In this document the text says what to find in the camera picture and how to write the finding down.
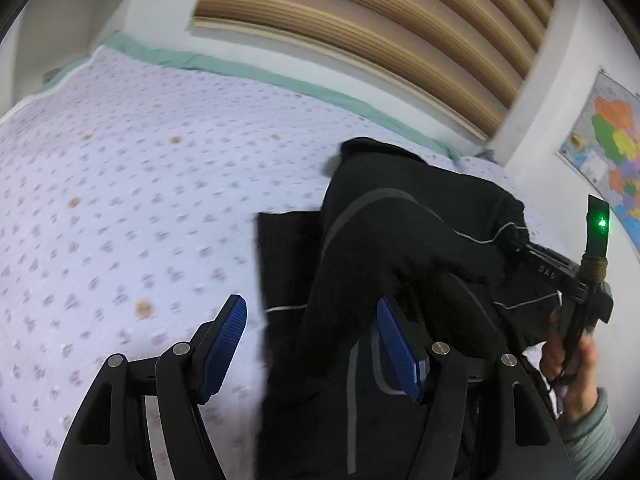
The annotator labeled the colourful wall map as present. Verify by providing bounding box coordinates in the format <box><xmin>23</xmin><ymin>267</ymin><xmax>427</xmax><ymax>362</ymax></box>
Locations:
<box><xmin>559</xmin><ymin>70</ymin><xmax>639</xmax><ymax>247</ymax></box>

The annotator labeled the person's right hand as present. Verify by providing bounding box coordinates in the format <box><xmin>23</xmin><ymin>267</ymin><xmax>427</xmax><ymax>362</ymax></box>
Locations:
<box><xmin>539</xmin><ymin>306</ymin><xmax>600</xmax><ymax>426</ymax></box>

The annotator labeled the floral quilted bedspread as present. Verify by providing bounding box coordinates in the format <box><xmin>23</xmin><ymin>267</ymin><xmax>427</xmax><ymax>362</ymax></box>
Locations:
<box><xmin>1</xmin><ymin>94</ymin><xmax>519</xmax><ymax>479</ymax></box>

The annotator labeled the grey-green right sleeve forearm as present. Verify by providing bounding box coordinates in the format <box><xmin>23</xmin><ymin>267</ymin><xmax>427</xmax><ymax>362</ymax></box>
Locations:
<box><xmin>558</xmin><ymin>388</ymin><xmax>622</xmax><ymax>480</ymax></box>

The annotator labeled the green bed sheet edge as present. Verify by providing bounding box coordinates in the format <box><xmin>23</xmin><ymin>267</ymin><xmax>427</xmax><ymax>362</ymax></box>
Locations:
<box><xmin>39</xmin><ymin>32</ymin><xmax>480</xmax><ymax>160</ymax></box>

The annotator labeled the black hooded jacket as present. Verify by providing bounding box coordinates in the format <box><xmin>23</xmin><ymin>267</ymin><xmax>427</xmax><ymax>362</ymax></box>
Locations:
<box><xmin>256</xmin><ymin>138</ymin><xmax>558</xmax><ymax>479</ymax></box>

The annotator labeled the white bookshelf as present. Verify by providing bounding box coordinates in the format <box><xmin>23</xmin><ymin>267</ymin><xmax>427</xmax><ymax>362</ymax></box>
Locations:
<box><xmin>1</xmin><ymin>0</ymin><xmax>131</xmax><ymax>112</ymax></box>

